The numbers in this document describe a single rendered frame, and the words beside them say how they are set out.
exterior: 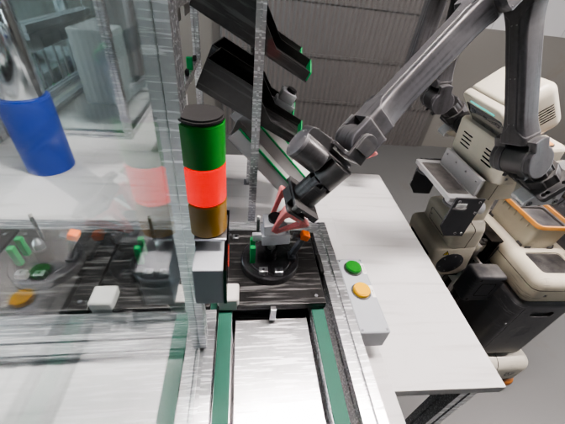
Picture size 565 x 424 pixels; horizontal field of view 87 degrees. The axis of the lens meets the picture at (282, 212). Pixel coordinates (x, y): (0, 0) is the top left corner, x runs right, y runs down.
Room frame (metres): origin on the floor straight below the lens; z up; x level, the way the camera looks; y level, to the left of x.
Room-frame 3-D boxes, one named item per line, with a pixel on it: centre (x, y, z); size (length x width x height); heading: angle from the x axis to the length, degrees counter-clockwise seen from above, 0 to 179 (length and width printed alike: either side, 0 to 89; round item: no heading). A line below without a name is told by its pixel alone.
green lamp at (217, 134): (0.30, 0.10, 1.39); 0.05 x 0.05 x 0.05
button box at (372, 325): (0.46, -0.21, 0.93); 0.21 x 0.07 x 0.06; 11
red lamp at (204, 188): (0.30, 0.10, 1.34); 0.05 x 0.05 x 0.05
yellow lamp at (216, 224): (0.30, 0.10, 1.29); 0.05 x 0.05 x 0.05
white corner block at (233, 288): (0.39, 0.09, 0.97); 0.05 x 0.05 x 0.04; 11
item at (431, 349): (0.72, -0.14, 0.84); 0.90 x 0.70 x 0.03; 9
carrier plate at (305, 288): (0.50, 0.02, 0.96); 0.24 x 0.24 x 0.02; 11
